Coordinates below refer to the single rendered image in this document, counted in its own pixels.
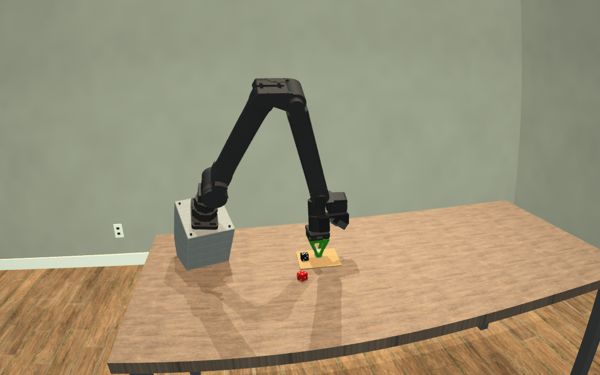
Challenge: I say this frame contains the red dice with white pips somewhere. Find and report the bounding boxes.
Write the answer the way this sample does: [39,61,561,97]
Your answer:
[297,271,308,282]

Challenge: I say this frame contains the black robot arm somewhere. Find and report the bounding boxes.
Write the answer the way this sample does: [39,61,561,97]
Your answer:
[191,78,349,233]

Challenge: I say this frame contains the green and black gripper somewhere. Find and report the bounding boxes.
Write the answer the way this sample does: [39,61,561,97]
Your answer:
[305,214,330,258]

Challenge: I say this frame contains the tan flat mat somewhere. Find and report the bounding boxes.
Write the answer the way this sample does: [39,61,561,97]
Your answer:
[296,248,342,270]

